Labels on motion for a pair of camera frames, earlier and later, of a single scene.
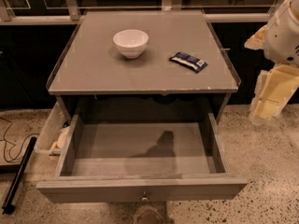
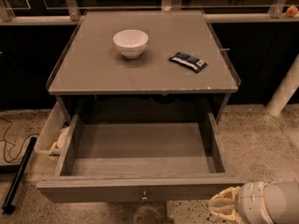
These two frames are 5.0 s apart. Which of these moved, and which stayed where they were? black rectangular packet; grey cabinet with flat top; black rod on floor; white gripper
Moved: white gripper
Stayed: black rod on floor; grey cabinet with flat top; black rectangular packet
